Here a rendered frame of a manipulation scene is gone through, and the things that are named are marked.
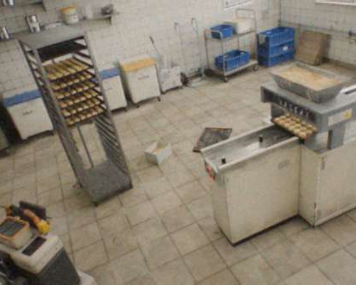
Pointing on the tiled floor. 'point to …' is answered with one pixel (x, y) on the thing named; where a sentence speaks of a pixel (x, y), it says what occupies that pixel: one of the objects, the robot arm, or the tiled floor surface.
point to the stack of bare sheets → (210, 136)
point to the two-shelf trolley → (238, 49)
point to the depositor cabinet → (333, 174)
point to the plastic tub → (158, 152)
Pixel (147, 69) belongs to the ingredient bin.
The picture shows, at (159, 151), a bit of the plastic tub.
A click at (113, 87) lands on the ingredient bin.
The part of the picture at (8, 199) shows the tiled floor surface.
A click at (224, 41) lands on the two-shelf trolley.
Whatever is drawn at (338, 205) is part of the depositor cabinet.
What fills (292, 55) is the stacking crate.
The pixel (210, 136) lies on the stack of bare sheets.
